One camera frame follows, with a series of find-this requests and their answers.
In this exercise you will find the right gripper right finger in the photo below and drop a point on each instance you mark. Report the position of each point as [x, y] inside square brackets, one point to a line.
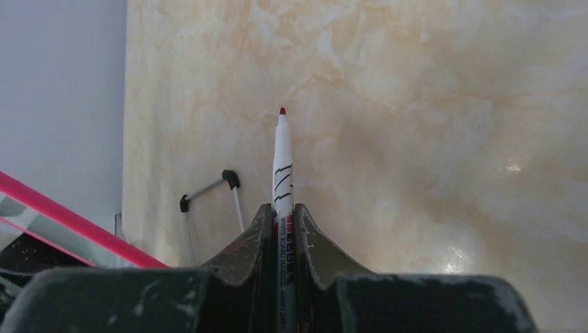
[319, 261]

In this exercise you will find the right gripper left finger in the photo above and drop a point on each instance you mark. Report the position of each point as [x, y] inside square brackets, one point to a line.
[238, 296]

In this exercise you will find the magenta whiteboard marker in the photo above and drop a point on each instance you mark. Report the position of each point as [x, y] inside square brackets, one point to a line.
[284, 227]

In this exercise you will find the pink framed whiteboard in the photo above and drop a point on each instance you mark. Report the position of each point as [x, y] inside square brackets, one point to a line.
[38, 233]

